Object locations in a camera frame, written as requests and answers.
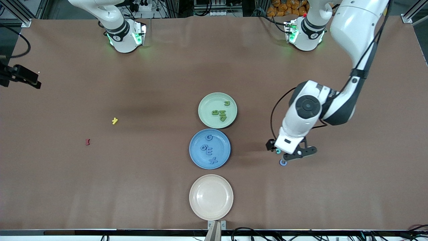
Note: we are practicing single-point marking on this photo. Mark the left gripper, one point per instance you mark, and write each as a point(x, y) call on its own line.
point(270, 145)

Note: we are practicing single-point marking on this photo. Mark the green letter N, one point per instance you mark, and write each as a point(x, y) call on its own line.
point(223, 113)

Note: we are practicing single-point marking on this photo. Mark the blue letter X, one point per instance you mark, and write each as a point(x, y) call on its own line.
point(213, 160)

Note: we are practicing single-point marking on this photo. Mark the blue letter E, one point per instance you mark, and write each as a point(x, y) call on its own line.
point(210, 152)

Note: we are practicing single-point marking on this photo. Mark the blue letter G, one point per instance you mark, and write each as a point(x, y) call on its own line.
point(209, 137)

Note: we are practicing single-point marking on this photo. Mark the blue number 6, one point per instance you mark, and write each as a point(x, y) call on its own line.
point(203, 147)

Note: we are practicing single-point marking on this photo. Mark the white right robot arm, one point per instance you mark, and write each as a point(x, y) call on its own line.
point(122, 40)

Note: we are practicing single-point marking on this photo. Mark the blue letter O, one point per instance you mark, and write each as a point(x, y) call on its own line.
point(281, 164)

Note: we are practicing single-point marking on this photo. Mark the brown table cover cloth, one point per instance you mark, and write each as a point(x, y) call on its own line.
point(301, 201)

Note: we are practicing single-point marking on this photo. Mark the blue plate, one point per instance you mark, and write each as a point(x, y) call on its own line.
point(200, 159)

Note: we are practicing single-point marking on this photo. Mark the light green plate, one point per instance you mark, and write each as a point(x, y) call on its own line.
point(207, 107)

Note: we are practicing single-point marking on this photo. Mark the beige plate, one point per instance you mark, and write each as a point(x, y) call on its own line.
point(211, 197)

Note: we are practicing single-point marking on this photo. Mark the yellow letter K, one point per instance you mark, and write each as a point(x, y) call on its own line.
point(114, 121)

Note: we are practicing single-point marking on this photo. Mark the white power strip black plugs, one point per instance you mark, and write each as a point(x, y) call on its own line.
point(147, 7)

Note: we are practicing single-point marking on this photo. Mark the orange bags pile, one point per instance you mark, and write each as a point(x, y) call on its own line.
point(284, 8)

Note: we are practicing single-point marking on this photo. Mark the grey metal camera bracket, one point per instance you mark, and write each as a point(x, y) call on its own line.
point(216, 231)

